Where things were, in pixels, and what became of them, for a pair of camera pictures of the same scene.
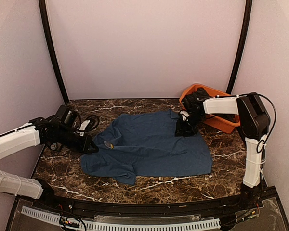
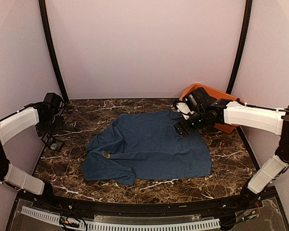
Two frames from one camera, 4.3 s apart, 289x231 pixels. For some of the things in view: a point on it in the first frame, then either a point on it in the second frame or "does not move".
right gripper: [181, 128] does not move
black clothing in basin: [201, 94] does not move
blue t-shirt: [144, 145] does not move
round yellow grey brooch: [109, 145] to [106, 154]
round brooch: [53, 146] does not move
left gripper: [84, 146] to [59, 124]
